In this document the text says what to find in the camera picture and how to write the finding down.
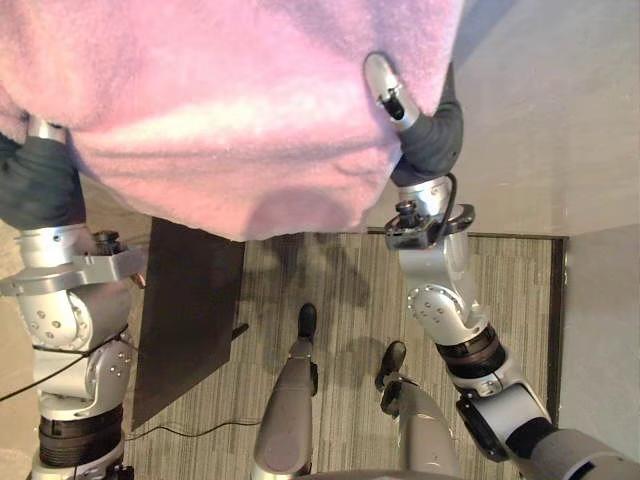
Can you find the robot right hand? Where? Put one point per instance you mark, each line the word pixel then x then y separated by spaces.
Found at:
pixel 425 135

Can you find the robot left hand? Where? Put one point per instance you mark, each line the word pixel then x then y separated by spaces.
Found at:
pixel 37 175

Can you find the pink fleece towel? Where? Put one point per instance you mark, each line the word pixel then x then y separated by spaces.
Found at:
pixel 225 110

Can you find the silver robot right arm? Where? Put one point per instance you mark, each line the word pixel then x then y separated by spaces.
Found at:
pixel 465 320

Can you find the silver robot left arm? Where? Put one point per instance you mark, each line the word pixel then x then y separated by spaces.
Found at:
pixel 75 330

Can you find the dark brown flat board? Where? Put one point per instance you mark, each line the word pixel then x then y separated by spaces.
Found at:
pixel 185 315

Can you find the silver robot right leg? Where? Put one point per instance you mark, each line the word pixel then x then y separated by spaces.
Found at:
pixel 415 415

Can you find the silver robot leg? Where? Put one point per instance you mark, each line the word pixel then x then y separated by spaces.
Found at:
pixel 292 395
pixel 415 415

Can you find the silver robot left leg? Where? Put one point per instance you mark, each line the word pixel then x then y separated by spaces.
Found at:
pixel 292 395

